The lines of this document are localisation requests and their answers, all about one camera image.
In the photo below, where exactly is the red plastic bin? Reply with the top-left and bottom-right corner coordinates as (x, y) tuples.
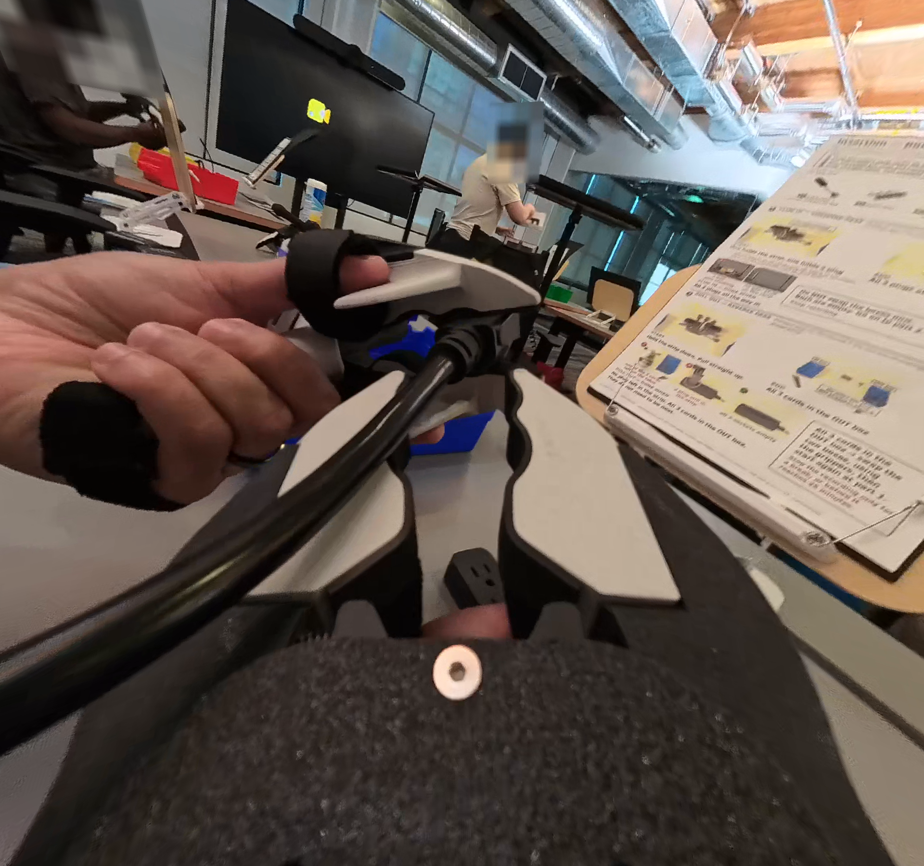
(137, 146), (241, 206)

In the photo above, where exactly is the black power cord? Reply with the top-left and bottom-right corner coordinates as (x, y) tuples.
(0, 321), (502, 755)

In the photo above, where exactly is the black power strip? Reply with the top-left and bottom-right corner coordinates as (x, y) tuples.
(442, 547), (506, 609)

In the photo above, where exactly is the person's left hand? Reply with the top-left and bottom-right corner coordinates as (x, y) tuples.
(0, 253), (394, 506)

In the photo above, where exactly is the person's right hand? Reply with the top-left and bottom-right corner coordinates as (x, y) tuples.
(422, 605), (515, 641)

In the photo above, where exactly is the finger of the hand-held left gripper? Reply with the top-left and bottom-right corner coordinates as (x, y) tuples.
(334, 249), (544, 338)
(427, 375), (506, 421)

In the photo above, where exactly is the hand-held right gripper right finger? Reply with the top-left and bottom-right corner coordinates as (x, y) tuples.
(498, 368), (683, 623)

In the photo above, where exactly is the black video bar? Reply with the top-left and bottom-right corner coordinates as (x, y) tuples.
(292, 13), (407, 91)

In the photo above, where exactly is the grey desk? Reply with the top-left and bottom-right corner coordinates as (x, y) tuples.
(0, 440), (924, 866)

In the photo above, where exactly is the silver ventilation duct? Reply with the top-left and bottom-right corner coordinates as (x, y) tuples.
(318, 0), (600, 153)
(440, 0), (781, 153)

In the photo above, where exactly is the large black wall monitor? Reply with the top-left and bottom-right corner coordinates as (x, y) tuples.
(215, 0), (436, 219)

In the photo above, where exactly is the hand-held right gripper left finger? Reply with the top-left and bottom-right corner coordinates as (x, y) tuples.
(242, 370), (434, 619)

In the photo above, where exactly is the printed instruction sheet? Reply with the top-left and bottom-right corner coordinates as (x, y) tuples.
(588, 131), (924, 574)

